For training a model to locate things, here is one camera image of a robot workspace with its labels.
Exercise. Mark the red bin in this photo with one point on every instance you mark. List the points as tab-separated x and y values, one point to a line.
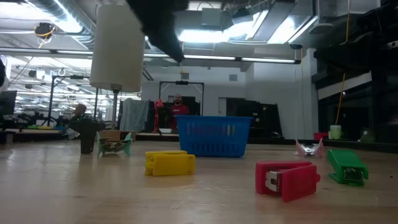
320	136

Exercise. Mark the blue plastic basket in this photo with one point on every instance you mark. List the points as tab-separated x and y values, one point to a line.
214	140

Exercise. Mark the silver ventilation duct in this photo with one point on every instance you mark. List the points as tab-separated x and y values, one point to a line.
59	15

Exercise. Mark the black frame rig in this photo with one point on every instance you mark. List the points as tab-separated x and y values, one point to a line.
182	82

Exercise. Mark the black metal stand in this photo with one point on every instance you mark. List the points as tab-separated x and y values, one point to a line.
51	99

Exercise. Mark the pale green container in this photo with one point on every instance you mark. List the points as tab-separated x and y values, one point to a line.
335	133

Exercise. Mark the green mini stapler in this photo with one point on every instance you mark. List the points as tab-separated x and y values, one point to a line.
342	160

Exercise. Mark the red mini stapler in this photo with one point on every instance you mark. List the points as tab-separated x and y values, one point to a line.
298	183

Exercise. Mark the person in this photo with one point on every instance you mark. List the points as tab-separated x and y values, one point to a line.
79	112
178	110

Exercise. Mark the teal staple remover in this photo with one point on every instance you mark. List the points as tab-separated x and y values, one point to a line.
128	146

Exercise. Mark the dark green object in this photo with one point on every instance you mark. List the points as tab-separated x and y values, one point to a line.
367	136

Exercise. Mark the yellow mini stapler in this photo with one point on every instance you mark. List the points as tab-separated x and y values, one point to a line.
171	165

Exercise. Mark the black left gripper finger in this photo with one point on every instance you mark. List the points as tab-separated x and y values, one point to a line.
169	45

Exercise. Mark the ceiling light strip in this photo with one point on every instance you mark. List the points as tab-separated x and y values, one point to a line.
71	52
211	58

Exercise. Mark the red desk lamp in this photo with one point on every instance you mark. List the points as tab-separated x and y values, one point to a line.
156	118

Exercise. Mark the black table frame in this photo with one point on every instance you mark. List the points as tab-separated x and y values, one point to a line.
357	145

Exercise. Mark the grey cloth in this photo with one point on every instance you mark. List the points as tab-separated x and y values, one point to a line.
133	115

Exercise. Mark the dark computer monitor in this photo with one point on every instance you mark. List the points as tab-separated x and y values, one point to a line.
7	102

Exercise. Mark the white lamp with wooden base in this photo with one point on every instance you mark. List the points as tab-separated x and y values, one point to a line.
118	46

